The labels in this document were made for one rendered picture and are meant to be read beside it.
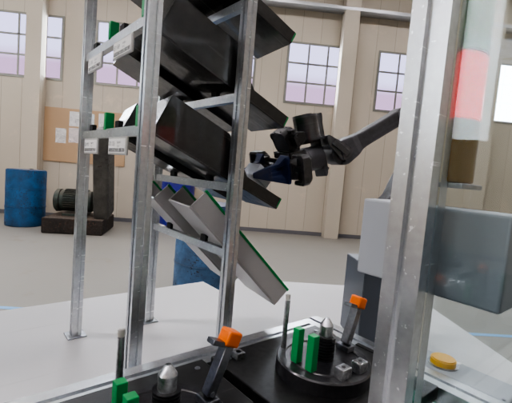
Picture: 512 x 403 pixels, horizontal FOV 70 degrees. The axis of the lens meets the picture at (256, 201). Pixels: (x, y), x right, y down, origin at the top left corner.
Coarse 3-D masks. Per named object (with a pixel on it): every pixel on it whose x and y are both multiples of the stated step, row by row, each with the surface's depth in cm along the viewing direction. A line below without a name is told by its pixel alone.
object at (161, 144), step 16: (160, 112) 62; (176, 112) 61; (192, 112) 63; (160, 128) 60; (176, 128) 61; (192, 128) 63; (208, 128) 64; (160, 144) 65; (176, 144) 62; (192, 144) 63; (208, 144) 65; (224, 144) 66; (176, 160) 74; (192, 160) 65; (208, 160) 65; (224, 160) 66; (224, 176) 67; (256, 192) 70; (272, 208) 74
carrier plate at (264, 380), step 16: (288, 336) 66; (304, 336) 66; (336, 336) 68; (256, 352) 59; (272, 352) 59; (368, 352) 62; (240, 368) 54; (256, 368) 54; (272, 368) 55; (240, 384) 51; (256, 384) 50; (272, 384) 50; (256, 400) 48; (272, 400) 47; (288, 400) 47; (304, 400) 47; (320, 400) 48; (336, 400) 48; (352, 400) 48
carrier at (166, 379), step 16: (176, 368) 52; (192, 368) 53; (208, 368) 53; (112, 384) 36; (128, 384) 48; (144, 384) 48; (160, 384) 37; (176, 384) 38; (192, 384) 49; (224, 384) 49; (80, 400) 44; (96, 400) 44; (112, 400) 36; (128, 400) 34; (144, 400) 42; (160, 400) 37; (176, 400) 37; (192, 400) 42; (208, 400) 41; (224, 400) 46; (240, 400) 46
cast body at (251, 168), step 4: (248, 164) 78; (252, 164) 77; (256, 164) 76; (260, 164) 75; (264, 164) 77; (248, 168) 77; (252, 168) 76; (256, 168) 75; (260, 168) 75; (248, 172) 76; (252, 172) 75; (248, 176) 74; (252, 176) 74; (256, 180) 75; (260, 180) 76; (264, 180) 76; (260, 184) 76; (264, 184) 76; (268, 184) 77
